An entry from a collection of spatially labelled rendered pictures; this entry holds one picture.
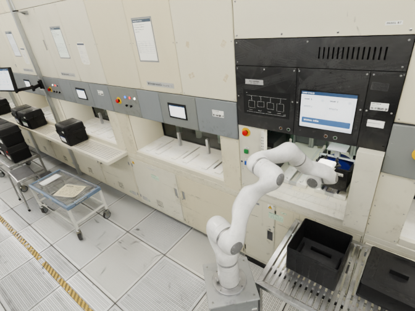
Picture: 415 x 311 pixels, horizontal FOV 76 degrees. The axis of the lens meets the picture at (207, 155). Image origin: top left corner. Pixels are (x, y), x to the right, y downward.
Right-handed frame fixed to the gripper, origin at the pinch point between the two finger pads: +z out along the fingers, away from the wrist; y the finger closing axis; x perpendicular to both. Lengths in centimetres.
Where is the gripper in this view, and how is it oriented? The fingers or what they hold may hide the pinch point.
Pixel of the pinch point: (331, 158)
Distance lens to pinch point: 190.5
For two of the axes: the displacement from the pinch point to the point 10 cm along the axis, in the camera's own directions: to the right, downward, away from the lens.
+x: -1.0, -8.7, -4.9
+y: 7.6, 2.5, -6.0
